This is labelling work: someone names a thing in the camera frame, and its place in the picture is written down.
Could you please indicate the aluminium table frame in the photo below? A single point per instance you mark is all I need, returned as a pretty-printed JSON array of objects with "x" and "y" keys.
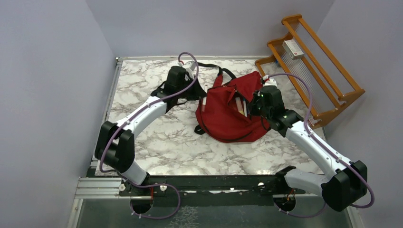
[{"x": 241, "y": 110}]

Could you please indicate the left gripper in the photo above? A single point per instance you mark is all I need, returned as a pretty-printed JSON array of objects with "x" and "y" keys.
[{"x": 189, "y": 78}]

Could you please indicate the white marker red cap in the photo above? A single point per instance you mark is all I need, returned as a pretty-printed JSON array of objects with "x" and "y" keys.
[{"x": 204, "y": 99}]

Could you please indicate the wooden rack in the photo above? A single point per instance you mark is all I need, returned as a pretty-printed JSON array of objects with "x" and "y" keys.
[{"x": 331, "y": 89}]

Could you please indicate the white red small box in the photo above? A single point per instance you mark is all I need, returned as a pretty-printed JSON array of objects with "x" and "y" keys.
[{"x": 292, "y": 48}]

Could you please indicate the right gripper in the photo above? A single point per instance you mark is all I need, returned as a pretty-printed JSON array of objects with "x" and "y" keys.
[{"x": 251, "y": 106}]

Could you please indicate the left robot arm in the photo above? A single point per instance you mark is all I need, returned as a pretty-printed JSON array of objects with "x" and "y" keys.
[{"x": 115, "y": 144}]

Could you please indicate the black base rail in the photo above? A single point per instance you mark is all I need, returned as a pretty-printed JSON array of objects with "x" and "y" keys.
[{"x": 208, "y": 190}]

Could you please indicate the pink yellow highlighter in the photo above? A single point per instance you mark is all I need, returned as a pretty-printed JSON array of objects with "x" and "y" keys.
[{"x": 239, "y": 105}]

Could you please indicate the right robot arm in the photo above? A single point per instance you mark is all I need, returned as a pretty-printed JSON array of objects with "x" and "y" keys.
[{"x": 343, "y": 181}]

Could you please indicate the red backpack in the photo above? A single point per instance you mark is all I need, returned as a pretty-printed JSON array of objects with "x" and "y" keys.
[{"x": 221, "y": 119}]

